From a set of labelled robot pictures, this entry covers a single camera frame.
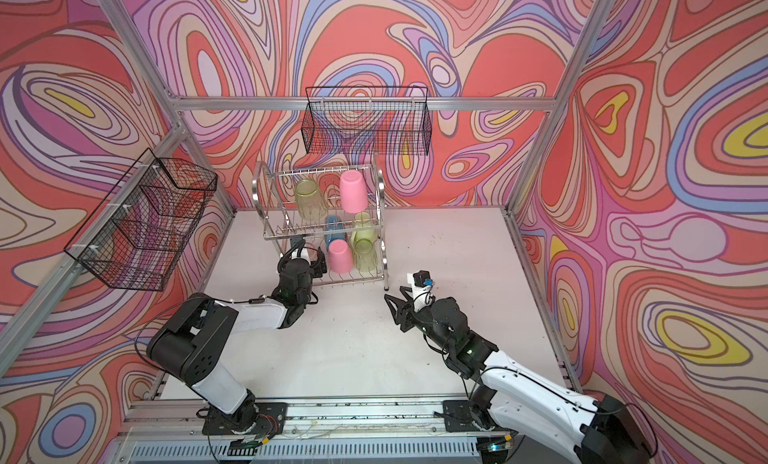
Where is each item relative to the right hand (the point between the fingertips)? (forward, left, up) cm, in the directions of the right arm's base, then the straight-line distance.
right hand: (395, 299), depth 76 cm
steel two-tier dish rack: (+22, +15, +11) cm, 29 cm away
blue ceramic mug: (+24, +18, +1) cm, 30 cm away
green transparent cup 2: (+18, +8, -5) cm, 21 cm away
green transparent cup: (+21, +22, +17) cm, 34 cm away
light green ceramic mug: (+26, +9, -3) cm, 28 cm away
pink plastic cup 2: (+16, +16, -3) cm, 23 cm away
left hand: (+20, +25, -3) cm, 32 cm away
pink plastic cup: (+21, +10, +18) cm, 30 cm away
